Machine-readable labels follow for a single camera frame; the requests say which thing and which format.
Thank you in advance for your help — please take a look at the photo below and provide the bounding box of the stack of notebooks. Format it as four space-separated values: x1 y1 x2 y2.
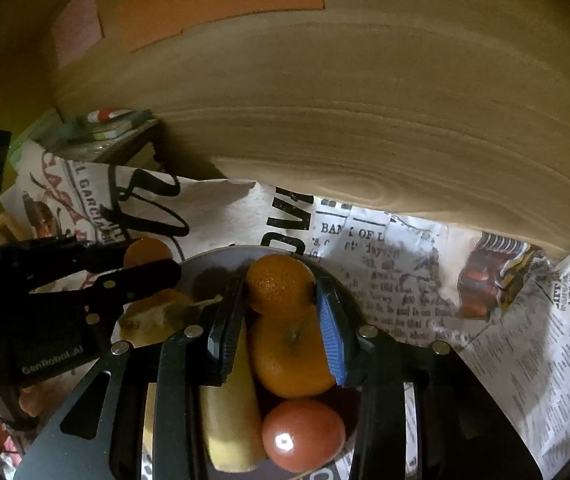
54 107 160 162

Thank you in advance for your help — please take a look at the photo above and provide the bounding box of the newspaper mat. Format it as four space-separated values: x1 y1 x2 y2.
265 185 570 480

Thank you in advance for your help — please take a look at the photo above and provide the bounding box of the large orange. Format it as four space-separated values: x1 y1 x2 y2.
248 305 339 397

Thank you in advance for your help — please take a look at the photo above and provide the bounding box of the peeled banana piece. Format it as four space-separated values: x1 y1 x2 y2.
200 320 267 474

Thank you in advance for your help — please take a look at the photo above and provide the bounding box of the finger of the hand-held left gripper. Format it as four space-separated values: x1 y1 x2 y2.
0 236 131 283
82 258 182 311

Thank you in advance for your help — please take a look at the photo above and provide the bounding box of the red tomato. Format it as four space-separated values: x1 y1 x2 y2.
261 398 347 474

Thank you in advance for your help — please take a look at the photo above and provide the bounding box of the orange sticky note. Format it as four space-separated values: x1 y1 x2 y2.
112 0 326 54

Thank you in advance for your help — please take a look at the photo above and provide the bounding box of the red white tube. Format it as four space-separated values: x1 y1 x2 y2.
87 107 134 123

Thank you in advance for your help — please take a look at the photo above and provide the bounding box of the printed paper bag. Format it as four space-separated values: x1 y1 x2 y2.
0 139 312 272

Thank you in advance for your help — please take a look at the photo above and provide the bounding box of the small orange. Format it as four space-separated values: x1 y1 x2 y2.
122 236 174 271
243 254 316 317

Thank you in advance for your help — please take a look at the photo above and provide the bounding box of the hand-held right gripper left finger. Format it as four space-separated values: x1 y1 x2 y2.
15 275 246 480

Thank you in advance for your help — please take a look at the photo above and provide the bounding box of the pink sticky note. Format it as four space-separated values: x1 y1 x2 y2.
52 0 104 69

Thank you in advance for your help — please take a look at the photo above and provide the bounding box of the round brown plate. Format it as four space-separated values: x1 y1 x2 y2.
115 245 367 480

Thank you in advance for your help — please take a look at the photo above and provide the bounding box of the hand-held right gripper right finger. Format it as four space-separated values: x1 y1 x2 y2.
315 278 540 480

